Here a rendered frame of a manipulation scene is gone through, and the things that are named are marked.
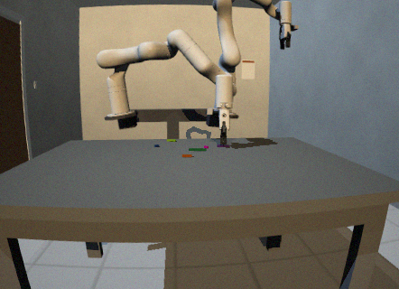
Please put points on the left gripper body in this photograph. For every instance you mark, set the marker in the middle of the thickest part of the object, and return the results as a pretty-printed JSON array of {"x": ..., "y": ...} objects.
[{"x": 283, "y": 30}]

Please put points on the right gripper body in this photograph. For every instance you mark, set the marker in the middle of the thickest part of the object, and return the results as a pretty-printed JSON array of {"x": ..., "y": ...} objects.
[{"x": 223, "y": 115}]

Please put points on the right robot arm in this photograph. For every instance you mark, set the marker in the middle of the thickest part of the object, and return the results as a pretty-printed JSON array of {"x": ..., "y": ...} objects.
[{"x": 178, "y": 40}]

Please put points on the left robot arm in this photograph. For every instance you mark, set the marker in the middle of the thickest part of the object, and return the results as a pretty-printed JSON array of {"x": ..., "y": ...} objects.
[{"x": 230, "y": 52}]

